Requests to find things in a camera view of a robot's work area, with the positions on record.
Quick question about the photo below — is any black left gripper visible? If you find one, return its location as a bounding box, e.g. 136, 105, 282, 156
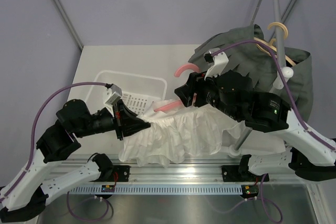
73, 99, 151, 140

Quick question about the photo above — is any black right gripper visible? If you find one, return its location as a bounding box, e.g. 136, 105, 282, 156
174, 66, 241, 121

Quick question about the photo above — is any pink plastic hanger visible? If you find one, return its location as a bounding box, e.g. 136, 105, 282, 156
154, 63, 203, 113

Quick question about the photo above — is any white skirt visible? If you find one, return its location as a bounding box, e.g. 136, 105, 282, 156
119, 101, 245, 167

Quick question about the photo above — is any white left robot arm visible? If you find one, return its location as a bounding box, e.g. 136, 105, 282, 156
1, 99, 151, 223

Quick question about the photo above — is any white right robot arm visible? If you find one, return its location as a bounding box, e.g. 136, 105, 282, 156
174, 70, 335, 182

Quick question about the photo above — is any grey pleated skirt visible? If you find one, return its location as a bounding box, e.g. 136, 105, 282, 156
188, 25, 313, 121

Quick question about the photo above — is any beige wooden hanger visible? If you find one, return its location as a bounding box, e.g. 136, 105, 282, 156
254, 22, 296, 66

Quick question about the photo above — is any white plastic basket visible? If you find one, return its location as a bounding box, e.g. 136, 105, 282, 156
94, 70, 167, 114

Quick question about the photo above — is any white rack base foot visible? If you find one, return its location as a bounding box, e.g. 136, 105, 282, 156
220, 145, 242, 159

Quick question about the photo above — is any grey clothes rack pole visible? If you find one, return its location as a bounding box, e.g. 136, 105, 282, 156
234, 0, 292, 155

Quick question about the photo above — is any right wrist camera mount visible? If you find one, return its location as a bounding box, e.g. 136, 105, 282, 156
203, 48, 229, 80

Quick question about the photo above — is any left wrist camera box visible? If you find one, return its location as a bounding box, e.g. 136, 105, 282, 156
103, 84, 123, 109

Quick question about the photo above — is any aluminium mounting rail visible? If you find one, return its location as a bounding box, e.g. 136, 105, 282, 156
47, 157, 319, 185

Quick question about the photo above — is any white slotted cable duct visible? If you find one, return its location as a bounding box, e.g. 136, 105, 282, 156
70, 185, 243, 195

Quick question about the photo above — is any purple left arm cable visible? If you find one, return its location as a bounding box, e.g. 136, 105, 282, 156
0, 82, 109, 204

